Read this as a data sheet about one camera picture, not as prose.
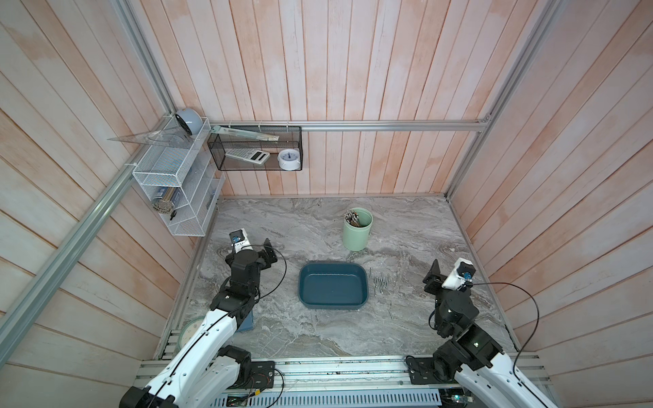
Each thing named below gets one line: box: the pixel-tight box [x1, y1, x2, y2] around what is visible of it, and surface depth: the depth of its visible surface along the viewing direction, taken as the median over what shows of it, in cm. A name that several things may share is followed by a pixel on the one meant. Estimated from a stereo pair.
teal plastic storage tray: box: [297, 261, 369, 311], surface depth 94 cm
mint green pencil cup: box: [342, 207, 375, 251], surface depth 99 cm
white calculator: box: [225, 148, 271, 165], surface depth 100 cm
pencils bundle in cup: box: [343, 209, 361, 227], surface depth 92 cm
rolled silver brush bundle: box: [152, 187, 177, 215], surface depth 78 cm
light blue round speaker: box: [175, 107, 204, 136], surface depth 85 cm
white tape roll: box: [277, 148, 301, 171], surface depth 97 cm
